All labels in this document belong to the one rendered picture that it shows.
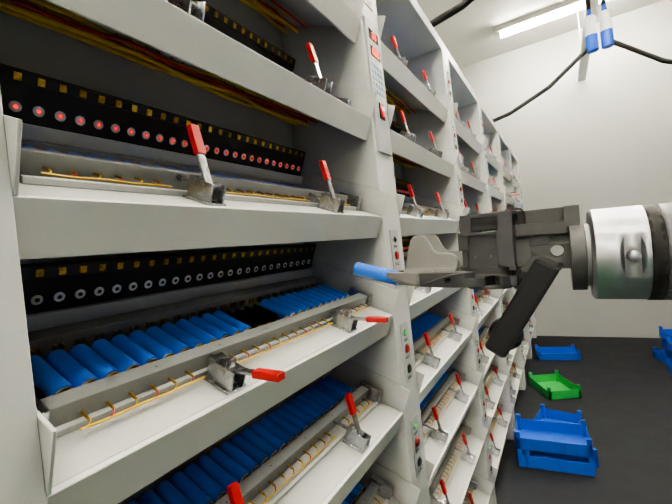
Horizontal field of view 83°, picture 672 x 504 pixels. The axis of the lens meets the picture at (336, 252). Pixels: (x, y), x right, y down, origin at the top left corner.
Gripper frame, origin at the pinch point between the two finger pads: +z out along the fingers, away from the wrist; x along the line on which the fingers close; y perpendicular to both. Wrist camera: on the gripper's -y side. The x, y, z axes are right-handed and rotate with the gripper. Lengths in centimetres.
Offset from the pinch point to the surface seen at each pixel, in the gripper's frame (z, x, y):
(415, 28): 18, -77, 73
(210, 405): 13.0, 20.6, -9.8
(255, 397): 12.8, 14.4, -11.4
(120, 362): 21.0, 24.5, -5.0
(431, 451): 13, -46, -49
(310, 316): 16.7, -3.2, -5.9
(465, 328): 13, -95, -29
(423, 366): 15, -50, -29
